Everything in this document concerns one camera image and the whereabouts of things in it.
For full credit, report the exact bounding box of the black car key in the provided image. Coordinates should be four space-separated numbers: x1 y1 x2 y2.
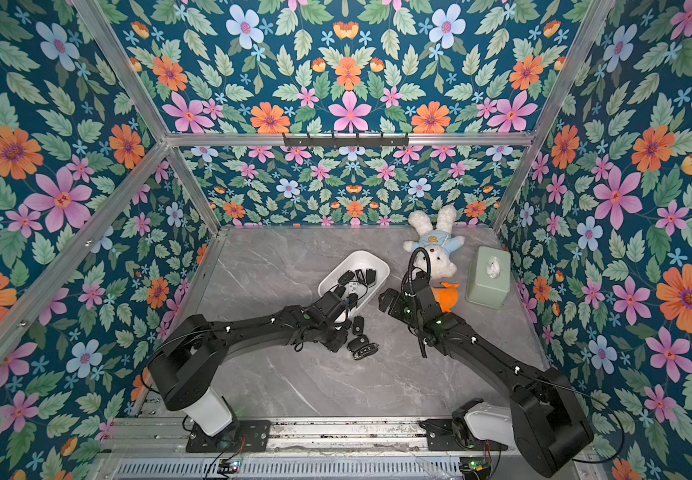
355 269 367 285
352 316 365 336
347 335 370 353

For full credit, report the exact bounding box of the black car key front isolated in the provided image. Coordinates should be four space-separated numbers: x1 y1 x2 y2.
338 270 355 285

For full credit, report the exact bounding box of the black silver flip key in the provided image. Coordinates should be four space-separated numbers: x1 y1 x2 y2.
364 269 377 286

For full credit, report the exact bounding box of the black key with chrome trim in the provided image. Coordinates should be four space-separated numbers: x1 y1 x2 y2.
353 343 379 361

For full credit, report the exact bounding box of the white plastic storage box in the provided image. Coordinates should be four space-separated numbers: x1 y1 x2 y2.
317 250 390 316

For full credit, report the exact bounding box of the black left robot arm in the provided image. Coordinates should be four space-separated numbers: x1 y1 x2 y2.
147 287 359 437

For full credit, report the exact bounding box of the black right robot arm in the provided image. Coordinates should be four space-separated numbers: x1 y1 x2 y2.
379 277 593 478

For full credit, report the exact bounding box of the green tissue box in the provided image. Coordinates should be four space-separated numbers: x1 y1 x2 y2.
465 246 511 310

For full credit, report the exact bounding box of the orange plush toy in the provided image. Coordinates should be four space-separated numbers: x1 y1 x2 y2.
432 282 460 313

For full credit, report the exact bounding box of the white plush bunny toy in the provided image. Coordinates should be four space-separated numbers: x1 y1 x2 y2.
403 205 465 280

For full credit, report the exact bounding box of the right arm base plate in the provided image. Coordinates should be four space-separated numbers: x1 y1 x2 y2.
418 419 509 452

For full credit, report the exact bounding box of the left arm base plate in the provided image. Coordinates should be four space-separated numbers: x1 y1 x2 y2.
185 420 272 454

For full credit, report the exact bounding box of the black wall hook rail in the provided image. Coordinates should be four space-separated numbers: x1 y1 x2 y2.
282 133 410 149

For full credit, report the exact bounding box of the aluminium front rail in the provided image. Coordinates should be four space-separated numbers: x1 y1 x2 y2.
105 416 593 457

